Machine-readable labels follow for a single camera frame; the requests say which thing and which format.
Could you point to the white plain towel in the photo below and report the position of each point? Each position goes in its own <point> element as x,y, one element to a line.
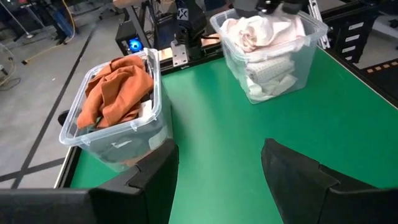
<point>284,85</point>

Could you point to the black computer with blue fan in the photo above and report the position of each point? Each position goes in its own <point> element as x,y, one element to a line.
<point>132,40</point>

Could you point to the clear plastic bin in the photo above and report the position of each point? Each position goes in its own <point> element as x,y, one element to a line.
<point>71,137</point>
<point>314,40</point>

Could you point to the orange towel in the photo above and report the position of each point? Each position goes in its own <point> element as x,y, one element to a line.
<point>133,161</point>
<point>121,87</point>

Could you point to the white pink-striped towel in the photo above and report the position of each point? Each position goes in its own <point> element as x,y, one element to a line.
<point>258,31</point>

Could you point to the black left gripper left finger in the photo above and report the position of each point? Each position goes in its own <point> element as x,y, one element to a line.
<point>133,199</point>

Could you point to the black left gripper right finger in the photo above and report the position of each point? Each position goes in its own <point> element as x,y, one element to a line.
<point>304,193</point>

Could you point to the grey towel wide white bands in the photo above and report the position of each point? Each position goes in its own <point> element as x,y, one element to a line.
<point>144,109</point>

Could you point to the black aluminium table frame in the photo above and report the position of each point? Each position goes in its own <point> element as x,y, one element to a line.
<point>202,60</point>

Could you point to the white patterned towel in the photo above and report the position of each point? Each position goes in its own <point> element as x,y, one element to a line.
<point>255,91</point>

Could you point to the black drawer cabinet white labels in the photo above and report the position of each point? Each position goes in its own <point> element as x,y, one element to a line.
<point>354,34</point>

